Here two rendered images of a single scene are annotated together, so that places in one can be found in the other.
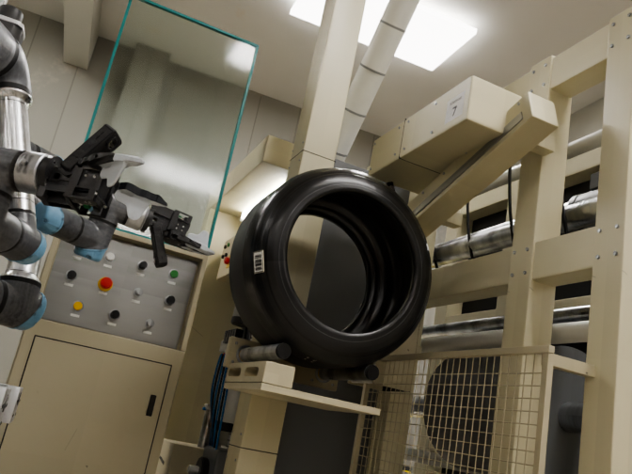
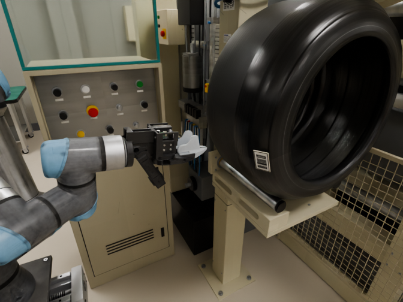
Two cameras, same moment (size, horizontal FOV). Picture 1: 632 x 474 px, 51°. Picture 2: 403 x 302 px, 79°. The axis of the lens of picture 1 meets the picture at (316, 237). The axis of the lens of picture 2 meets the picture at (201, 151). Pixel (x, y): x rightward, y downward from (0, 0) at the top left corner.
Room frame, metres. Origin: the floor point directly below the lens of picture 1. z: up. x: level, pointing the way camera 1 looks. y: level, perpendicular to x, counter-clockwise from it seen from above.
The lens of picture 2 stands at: (1.24, 0.36, 1.41)
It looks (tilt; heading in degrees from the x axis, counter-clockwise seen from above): 27 degrees down; 353
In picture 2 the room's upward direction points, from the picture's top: straight up
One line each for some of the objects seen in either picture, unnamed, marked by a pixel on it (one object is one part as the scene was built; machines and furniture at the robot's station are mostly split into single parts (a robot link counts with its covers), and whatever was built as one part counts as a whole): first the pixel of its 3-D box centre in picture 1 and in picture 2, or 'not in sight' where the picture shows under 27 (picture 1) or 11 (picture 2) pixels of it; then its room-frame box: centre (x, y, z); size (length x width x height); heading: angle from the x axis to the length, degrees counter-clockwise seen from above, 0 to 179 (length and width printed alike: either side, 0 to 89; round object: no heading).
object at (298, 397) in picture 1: (298, 397); (271, 192); (2.04, -0.04, 0.80); 0.37 x 0.36 x 0.02; 111
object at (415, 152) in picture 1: (444, 143); not in sight; (2.03, -0.36, 1.71); 0.61 x 0.25 x 0.15; 21
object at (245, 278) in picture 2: not in sight; (225, 271); (2.27, 0.07, 0.01); 0.27 x 0.27 x 0.02; 21
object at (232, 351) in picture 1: (284, 364); (247, 153); (2.21, 0.02, 0.90); 0.40 x 0.03 x 0.10; 111
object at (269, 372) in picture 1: (258, 374); (245, 194); (1.99, 0.09, 0.84); 0.36 x 0.09 x 0.06; 21
